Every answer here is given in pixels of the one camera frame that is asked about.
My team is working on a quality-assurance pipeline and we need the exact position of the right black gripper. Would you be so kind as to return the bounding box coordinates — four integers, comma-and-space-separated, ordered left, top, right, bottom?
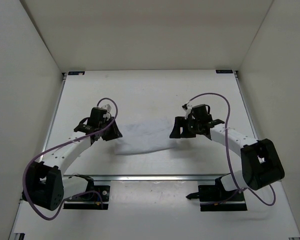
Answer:
170, 116, 201, 139

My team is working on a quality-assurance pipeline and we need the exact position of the white skirt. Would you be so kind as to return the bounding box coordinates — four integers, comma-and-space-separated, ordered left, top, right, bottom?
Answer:
114, 117, 177, 155

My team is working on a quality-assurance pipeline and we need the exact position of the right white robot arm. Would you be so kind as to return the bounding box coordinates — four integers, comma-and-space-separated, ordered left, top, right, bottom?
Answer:
169, 104, 285, 200

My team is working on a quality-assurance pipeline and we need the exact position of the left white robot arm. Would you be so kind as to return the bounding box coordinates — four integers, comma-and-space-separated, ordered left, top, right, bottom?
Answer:
22, 104, 123, 211

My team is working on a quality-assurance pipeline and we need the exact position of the right blue corner label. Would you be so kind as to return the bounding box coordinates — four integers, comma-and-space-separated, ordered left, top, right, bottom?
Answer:
215, 69, 233, 74

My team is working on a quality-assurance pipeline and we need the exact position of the blue corner label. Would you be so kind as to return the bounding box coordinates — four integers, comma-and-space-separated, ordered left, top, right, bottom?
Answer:
67, 71, 85, 76
215, 69, 233, 74

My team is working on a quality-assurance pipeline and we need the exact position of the left blue corner label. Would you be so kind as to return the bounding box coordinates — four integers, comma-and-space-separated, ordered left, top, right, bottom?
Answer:
67, 71, 85, 76

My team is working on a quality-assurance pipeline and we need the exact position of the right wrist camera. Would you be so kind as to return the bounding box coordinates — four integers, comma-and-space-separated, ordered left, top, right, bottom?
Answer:
181, 102, 193, 119

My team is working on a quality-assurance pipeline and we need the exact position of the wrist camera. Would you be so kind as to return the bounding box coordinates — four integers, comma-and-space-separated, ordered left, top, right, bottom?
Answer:
181, 102, 193, 119
101, 104, 112, 113

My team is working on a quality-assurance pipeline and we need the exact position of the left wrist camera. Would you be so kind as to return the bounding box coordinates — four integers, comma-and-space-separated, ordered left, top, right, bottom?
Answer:
101, 104, 112, 113

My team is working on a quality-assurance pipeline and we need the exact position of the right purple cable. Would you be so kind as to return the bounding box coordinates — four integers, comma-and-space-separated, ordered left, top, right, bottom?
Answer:
182, 93, 277, 206

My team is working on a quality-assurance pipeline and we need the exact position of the purple cable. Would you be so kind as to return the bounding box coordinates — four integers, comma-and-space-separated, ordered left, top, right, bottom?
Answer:
22, 97, 120, 221
182, 93, 277, 206

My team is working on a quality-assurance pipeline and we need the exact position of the aluminium front rail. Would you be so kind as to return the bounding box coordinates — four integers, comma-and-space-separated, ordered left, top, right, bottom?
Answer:
62, 174, 231, 183

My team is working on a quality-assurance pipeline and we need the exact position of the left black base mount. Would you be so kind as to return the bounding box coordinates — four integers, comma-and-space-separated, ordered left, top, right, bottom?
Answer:
63, 181, 111, 211

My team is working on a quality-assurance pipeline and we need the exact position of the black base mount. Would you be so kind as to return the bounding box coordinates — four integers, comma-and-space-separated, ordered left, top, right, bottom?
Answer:
63, 181, 111, 211
186, 185, 248, 212

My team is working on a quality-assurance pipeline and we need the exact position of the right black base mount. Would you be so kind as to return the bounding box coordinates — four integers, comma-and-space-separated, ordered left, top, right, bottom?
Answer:
186, 185, 248, 212

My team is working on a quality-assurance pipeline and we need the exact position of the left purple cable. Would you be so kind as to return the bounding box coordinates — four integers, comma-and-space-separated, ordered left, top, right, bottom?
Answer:
22, 97, 120, 221

